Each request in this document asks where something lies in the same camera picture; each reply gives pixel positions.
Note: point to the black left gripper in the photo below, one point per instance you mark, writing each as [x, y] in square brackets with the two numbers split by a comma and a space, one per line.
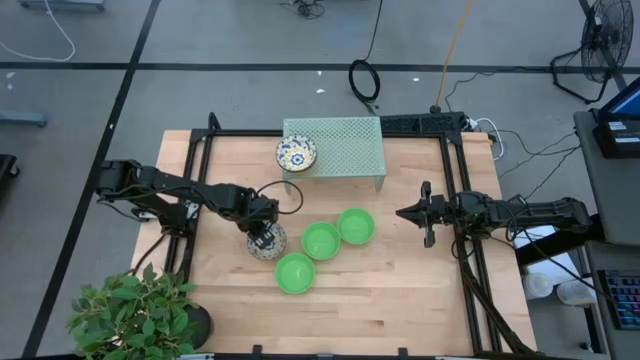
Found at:
[257, 212]

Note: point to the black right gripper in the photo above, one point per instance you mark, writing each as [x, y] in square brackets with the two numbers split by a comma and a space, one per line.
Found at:
[442, 212]

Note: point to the yellow patterned mini bowl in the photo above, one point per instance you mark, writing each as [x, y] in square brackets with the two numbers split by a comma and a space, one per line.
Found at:
[296, 154]
[270, 254]

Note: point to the green plastic mini bowl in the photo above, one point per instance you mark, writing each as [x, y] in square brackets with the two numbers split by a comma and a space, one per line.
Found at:
[356, 226]
[321, 241]
[295, 274]

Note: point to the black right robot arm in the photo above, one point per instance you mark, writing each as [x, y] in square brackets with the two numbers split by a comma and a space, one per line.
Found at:
[540, 212]

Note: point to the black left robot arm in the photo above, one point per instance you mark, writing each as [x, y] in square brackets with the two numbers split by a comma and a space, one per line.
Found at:
[170, 182]

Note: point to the black perforated panel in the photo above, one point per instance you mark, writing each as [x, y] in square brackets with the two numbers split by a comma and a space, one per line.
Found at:
[420, 122]

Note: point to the pale green perforated metal shelf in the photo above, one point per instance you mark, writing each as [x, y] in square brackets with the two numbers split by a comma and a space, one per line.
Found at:
[350, 147]

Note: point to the black plant pot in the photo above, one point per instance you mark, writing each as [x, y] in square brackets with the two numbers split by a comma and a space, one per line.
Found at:
[202, 327]

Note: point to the black diagonal beam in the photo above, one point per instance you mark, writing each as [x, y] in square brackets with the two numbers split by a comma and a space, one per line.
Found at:
[550, 245]

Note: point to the clear plastic cup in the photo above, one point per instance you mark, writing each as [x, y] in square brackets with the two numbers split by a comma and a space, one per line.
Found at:
[575, 292]
[537, 285]

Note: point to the white paper sheet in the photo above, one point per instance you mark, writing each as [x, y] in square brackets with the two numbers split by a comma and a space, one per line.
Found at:
[550, 260]

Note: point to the green leafy plant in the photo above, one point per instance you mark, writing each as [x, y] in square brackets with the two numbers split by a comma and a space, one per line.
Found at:
[135, 320]

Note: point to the grey keyboard desk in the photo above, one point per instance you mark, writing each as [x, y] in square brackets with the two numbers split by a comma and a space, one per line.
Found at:
[597, 255]

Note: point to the grey side desk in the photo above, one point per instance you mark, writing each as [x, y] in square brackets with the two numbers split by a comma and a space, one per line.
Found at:
[615, 200]

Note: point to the black labelled box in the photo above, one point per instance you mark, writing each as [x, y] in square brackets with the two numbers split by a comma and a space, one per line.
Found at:
[617, 145]

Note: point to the black backlit keyboard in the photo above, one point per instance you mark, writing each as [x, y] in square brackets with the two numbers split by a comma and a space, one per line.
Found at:
[622, 300]

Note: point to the laptop with blue screen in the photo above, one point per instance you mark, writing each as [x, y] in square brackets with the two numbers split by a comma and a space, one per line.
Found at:
[627, 105]

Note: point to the black chair part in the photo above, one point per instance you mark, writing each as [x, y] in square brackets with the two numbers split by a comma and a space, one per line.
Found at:
[7, 167]

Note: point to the grey metal foot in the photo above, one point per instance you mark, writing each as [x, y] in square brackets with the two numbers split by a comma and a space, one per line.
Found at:
[22, 119]

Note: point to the grey cart base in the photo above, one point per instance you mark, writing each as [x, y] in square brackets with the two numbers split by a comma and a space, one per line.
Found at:
[60, 4]

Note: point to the black aluminium table frame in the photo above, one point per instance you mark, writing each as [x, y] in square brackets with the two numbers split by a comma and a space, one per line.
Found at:
[240, 133]

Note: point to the black pedestal fan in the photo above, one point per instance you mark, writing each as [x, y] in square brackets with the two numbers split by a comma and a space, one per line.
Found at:
[607, 40]

